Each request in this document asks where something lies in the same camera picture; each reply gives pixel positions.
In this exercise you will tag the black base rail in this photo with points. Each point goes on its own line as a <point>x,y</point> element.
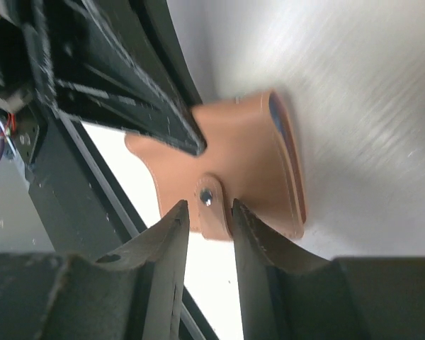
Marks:
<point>83,209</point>

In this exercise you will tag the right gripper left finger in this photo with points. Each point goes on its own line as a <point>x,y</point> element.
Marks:
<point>133,292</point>

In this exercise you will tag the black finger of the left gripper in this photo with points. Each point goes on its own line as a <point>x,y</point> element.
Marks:
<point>102,62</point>

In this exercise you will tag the brown leather card holder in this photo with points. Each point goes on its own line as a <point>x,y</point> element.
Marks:
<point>251,156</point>

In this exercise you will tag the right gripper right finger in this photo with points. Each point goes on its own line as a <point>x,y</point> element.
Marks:
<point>286,292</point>

